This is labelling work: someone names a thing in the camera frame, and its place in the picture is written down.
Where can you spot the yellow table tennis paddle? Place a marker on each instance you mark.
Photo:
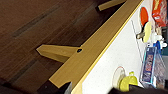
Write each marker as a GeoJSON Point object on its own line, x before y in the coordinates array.
{"type": "Point", "coordinates": [147, 31]}

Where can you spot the red table tennis paddle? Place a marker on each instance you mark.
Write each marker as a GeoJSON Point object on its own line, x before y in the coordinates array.
{"type": "Point", "coordinates": [143, 15]}

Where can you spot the orange snack box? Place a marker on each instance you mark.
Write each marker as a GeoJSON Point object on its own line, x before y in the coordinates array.
{"type": "Point", "coordinates": [160, 13]}

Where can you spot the white air hockey gaming table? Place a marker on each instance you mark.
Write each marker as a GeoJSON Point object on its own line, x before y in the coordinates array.
{"type": "Point", "coordinates": [110, 50]}

